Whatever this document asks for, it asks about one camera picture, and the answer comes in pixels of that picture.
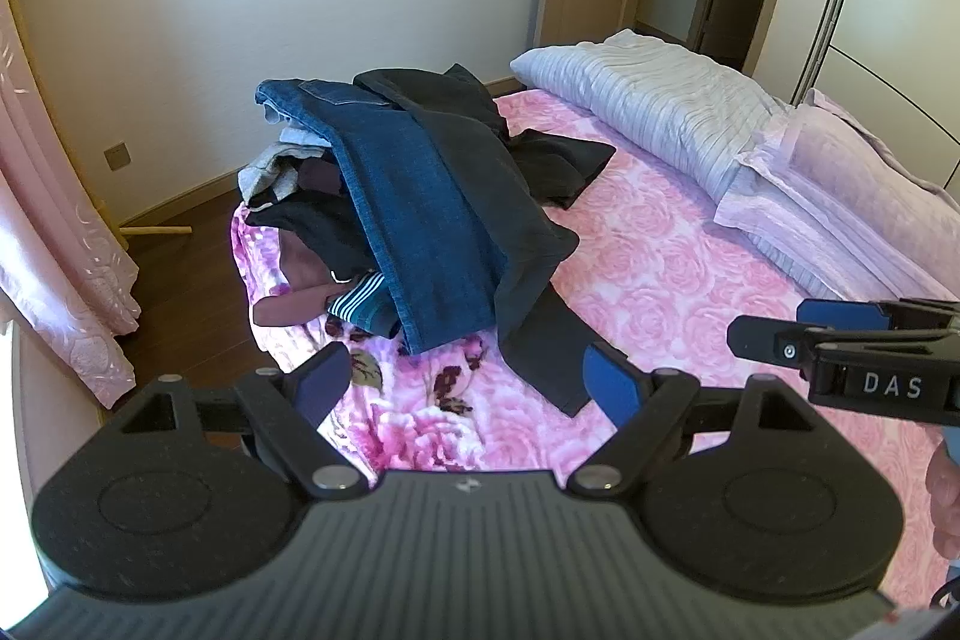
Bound grey ribbed pillow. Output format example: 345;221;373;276
510;29;793;203

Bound striped garment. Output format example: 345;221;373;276
326;272;406;338

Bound pink curtain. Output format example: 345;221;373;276
0;0;143;410

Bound charcoal grey pants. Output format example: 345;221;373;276
352;62;601;420

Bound person's right hand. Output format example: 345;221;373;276
925;440;960;558

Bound white wardrobe doors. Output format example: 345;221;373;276
787;0;960;161

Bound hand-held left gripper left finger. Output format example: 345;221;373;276
112;340;374;499

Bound maroon garment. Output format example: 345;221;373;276
253;231;376;330

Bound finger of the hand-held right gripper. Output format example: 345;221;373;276
726;312;960;365
796;299;960;327

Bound blue jeans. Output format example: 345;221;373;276
253;77;518;356

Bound lilac striped pillow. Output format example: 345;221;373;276
712;89;960;313

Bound black garment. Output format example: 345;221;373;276
246;197;376;281

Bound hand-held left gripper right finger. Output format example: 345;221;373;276
566;340;826;498

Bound dark purple garment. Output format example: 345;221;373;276
296;158;353;200

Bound pink floral blanket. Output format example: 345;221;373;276
229;89;960;611

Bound folded dark garment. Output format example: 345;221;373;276
510;128;617;211

